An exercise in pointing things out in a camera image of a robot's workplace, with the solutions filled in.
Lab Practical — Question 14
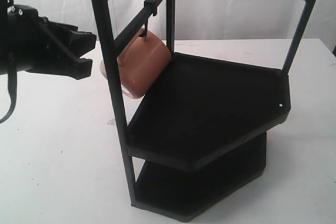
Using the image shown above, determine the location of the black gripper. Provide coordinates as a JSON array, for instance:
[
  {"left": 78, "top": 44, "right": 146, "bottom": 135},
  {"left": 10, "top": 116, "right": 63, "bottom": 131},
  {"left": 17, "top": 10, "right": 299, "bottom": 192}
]
[{"left": 1, "top": 5, "right": 96, "bottom": 80}]

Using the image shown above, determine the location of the black two-tier corner rack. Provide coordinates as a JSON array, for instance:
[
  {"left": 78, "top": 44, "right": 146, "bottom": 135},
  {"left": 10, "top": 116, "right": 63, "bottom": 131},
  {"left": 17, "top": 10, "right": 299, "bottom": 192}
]
[{"left": 91, "top": 0, "right": 316, "bottom": 222}]

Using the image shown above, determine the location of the black metal hook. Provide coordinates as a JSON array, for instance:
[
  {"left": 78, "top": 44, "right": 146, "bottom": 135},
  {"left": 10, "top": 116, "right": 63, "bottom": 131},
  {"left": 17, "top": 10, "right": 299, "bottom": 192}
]
[{"left": 139, "top": 0, "right": 158, "bottom": 38}]

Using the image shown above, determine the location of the pink ceramic mug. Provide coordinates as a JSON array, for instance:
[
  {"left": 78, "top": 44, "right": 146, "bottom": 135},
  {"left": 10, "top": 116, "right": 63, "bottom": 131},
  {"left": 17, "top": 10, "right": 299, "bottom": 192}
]
[{"left": 100, "top": 27, "right": 173, "bottom": 101}]

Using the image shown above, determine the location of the clear tape piece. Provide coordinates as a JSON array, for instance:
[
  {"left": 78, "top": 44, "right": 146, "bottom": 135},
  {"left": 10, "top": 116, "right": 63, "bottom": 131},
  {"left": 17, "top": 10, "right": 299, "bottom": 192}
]
[{"left": 107, "top": 119, "right": 116, "bottom": 125}]

